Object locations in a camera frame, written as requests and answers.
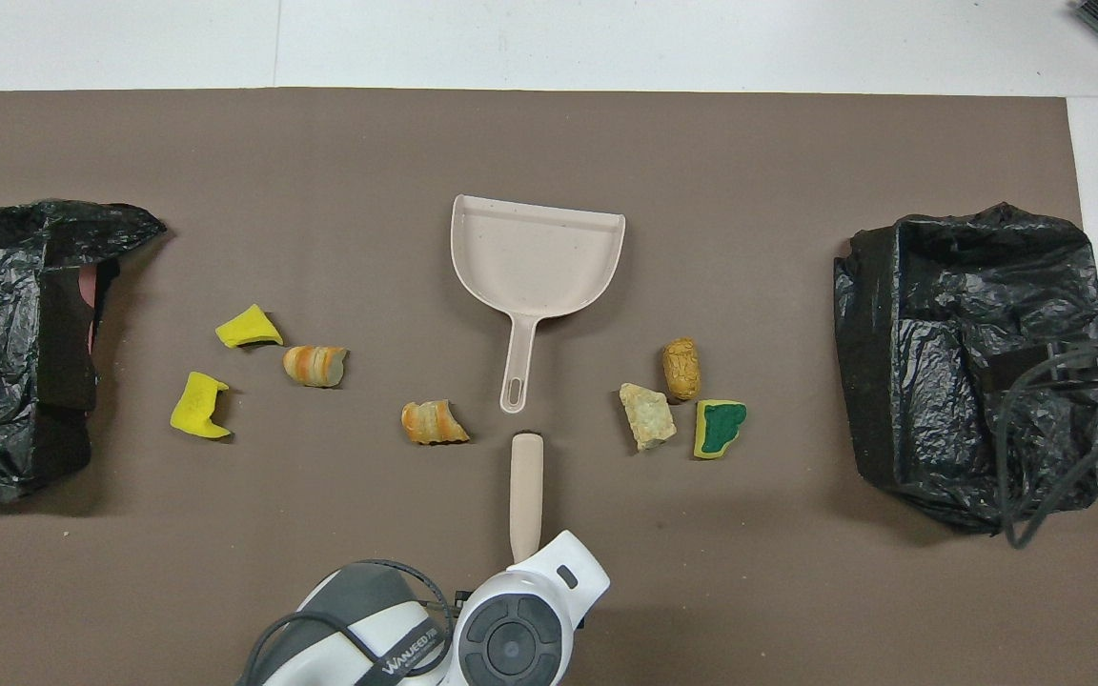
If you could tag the brown table mat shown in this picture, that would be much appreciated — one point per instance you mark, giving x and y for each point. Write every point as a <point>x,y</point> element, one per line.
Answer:
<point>549,143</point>

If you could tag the orange striped bread piece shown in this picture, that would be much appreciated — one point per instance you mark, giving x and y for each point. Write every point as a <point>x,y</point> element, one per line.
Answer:
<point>313,366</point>
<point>430,423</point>

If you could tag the green and yellow sponge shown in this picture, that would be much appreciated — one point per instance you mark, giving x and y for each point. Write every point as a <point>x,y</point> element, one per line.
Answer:
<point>719,427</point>

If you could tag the yellow notched sponge piece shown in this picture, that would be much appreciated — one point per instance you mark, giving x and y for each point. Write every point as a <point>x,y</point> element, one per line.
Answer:
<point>196,410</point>

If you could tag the pink plastic bin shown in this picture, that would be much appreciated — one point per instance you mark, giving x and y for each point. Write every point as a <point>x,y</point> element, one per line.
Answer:
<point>89,305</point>

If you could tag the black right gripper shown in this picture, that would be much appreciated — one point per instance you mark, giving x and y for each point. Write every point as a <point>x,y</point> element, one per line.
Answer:
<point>1016,372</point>

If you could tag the yellow wedge sponge piece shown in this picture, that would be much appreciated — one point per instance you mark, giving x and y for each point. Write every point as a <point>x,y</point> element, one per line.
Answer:
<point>246,329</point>

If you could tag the brown oval croquette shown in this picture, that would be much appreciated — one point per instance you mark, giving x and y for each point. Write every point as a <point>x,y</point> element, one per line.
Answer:
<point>681,372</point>

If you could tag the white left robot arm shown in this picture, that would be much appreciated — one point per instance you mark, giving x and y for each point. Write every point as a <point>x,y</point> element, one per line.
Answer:
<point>530,629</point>

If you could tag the beige brush black bristles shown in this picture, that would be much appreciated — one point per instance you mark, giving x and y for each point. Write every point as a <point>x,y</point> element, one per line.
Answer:
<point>527,486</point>

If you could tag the pale bread chunk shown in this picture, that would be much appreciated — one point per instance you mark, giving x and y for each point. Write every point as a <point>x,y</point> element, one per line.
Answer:
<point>646,417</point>

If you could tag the black trash bag bin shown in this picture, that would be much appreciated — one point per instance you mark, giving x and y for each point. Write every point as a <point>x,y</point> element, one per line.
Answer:
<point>940,429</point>

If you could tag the beige plastic dustpan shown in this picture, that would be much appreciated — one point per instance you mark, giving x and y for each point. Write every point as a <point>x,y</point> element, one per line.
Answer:
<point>530,267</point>

